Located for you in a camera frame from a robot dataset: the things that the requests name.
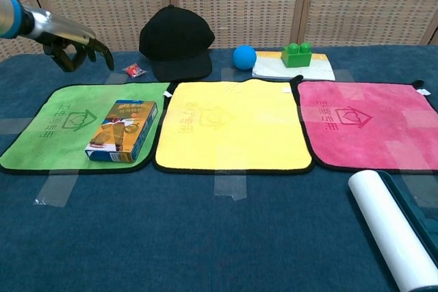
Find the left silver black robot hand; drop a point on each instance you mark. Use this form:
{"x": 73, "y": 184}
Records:
{"x": 58, "y": 30}

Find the orange snack box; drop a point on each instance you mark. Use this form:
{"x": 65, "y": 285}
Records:
{"x": 119, "y": 131}

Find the green microfiber cloth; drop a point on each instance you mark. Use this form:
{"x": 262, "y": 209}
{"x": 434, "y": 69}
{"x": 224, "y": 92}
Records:
{"x": 51, "y": 148}

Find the yellow microfiber cloth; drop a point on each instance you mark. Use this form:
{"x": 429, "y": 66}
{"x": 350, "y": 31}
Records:
{"x": 256, "y": 141}

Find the pink microfiber cloth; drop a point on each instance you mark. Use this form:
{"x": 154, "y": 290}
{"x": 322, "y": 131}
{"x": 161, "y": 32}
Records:
{"x": 376, "y": 141}

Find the clear tape strip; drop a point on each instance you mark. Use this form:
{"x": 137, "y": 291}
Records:
{"x": 230, "y": 75}
{"x": 344, "y": 76}
{"x": 56, "y": 189}
{"x": 116, "y": 79}
{"x": 230, "y": 187}
{"x": 13, "y": 126}
{"x": 419, "y": 119}

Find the red candy packet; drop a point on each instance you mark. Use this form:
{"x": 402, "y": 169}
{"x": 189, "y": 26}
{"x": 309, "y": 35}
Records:
{"x": 133, "y": 70}

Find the black baseball cap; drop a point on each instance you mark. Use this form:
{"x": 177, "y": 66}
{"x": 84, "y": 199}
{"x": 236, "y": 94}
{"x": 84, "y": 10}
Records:
{"x": 174, "y": 35}

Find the woven folding screen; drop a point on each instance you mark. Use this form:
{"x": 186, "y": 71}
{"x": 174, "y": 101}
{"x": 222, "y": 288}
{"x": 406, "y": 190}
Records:
{"x": 239, "y": 4}

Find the blue ball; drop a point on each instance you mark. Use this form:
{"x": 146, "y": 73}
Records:
{"x": 245, "y": 58}

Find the white and yellow notepad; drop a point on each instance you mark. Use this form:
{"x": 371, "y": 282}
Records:
{"x": 273, "y": 70}

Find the green toy building brick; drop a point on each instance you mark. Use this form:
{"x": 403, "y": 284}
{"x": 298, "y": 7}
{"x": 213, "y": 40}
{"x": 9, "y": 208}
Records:
{"x": 295, "y": 57}

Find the blue felt table cover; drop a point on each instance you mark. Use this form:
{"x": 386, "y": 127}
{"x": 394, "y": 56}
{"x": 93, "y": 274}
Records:
{"x": 171, "y": 244}

